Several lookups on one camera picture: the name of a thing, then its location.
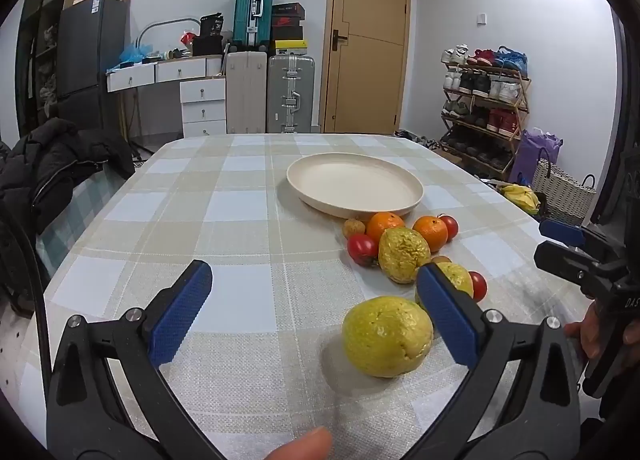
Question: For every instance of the black shoe box red logo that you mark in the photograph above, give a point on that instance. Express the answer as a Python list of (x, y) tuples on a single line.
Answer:
[(287, 21)]

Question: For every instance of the yellow-green guava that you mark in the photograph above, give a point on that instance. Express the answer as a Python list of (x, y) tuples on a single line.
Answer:
[(457, 280)]

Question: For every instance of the black storage box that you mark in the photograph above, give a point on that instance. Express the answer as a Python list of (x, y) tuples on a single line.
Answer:
[(207, 46)]

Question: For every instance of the wooden shoe rack with shoes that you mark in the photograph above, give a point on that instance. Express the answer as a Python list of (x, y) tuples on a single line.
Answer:
[(480, 85)]

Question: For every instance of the black open shelf unit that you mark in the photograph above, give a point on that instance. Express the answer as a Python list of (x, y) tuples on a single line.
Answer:
[(42, 40)]

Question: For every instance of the wooden door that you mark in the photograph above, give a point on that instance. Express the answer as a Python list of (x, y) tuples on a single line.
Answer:
[(370, 80)]

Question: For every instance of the person's left hand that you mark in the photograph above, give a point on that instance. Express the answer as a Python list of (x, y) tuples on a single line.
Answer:
[(307, 447)]

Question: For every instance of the brown longan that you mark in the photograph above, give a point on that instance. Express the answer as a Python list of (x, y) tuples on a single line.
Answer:
[(353, 228), (441, 260)]

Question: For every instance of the purple bag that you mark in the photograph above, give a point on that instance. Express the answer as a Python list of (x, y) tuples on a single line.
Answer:
[(532, 155)]

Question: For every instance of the plain black shoe box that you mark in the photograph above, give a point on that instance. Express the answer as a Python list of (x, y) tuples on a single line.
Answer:
[(287, 34)]

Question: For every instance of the person's right hand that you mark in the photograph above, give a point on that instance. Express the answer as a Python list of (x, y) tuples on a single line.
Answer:
[(587, 335)]

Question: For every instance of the golden wrinkled guava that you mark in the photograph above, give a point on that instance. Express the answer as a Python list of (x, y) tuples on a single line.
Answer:
[(402, 255)]

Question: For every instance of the black padded jacket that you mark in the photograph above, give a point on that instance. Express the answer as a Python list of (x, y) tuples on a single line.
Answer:
[(55, 160)]

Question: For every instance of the dark grey refrigerator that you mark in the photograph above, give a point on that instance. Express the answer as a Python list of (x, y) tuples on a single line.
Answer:
[(90, 50)]

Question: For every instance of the large yellow guava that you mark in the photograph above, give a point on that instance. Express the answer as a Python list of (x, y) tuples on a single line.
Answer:
[(385, 337)]

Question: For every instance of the chair with checked cover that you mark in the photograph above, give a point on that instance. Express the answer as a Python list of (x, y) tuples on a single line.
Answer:
[(75, 220)]

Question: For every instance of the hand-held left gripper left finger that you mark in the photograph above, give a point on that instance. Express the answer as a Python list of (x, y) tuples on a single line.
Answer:
[(182, 312)]

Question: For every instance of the blue plastic bag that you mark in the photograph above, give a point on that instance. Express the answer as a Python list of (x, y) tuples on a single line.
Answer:
[(135, 53)]

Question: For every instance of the cream round plate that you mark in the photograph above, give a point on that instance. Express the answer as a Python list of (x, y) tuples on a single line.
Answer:
[(350, 180)]

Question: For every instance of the yellow plastic bag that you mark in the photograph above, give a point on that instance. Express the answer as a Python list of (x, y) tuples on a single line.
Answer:
[(520, 196)]

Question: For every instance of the white drawer cabinet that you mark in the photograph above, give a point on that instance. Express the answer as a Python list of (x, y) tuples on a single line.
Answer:
[(202, 113)]

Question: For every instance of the brown cardboard box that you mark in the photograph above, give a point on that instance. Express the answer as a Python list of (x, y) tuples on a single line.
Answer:
[(447, 156)]

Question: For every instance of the silver arched pipe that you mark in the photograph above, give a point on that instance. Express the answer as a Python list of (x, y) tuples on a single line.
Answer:
[(165, 22)]

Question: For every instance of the loose pile of sneakers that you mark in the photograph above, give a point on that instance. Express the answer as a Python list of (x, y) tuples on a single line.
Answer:
[(420, 140)]

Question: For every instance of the red tomato with stem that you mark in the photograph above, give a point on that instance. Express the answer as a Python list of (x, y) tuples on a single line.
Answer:
[(451, 227)]

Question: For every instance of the teal suitcase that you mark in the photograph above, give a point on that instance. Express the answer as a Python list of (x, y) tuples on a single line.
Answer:
[(247, 15)]

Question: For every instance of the silver suitcase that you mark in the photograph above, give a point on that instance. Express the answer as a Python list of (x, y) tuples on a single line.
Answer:
[(280, 90)]

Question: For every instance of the orange mandarin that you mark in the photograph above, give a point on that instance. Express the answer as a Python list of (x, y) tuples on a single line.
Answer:
[(382, 225), (430, 232)]

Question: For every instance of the beige suitcase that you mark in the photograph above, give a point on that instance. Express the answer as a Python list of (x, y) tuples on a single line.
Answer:
[(245, 95)]

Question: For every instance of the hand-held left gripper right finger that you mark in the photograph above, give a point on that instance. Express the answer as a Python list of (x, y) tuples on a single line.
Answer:
[(445, 315)]

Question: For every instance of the yellow and black box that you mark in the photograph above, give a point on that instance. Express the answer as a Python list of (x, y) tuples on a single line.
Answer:
[(291, 48)]

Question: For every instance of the woven basket bag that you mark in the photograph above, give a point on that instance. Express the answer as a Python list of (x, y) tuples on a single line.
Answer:
[(560, 190)]

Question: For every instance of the white desk with drawers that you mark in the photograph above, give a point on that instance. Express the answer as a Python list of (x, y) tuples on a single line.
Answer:
[(140, 74)]

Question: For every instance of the black printed bag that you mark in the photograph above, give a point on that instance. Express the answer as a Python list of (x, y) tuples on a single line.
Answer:
[(211, 25)]

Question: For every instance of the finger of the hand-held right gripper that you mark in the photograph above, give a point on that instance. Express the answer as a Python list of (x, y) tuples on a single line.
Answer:
[(562, 232), (565, 262)]

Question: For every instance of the red desk item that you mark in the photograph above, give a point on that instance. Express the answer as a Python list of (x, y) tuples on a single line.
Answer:
[(189, 39)]

